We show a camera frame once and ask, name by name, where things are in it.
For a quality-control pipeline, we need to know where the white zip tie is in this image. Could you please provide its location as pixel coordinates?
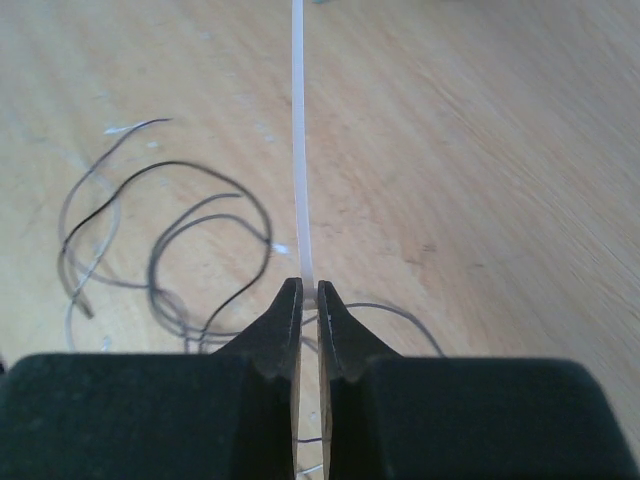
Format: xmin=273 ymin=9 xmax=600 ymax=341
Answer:
xmin=291 ymin=0 xmax=316 ymax=310

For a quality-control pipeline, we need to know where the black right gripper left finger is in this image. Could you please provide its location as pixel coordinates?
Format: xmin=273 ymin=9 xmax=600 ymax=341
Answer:
xmin=1 ymin=278 xmax=302 ymax=479

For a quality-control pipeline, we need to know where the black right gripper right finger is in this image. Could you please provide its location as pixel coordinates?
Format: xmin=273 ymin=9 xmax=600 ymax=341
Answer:
xmin=318 ymin=281 xmax=639 ymax=479

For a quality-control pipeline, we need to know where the black wire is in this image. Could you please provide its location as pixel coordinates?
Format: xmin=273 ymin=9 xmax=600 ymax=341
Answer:
xmin=63 ymin=160 xmax=274 ymax=341

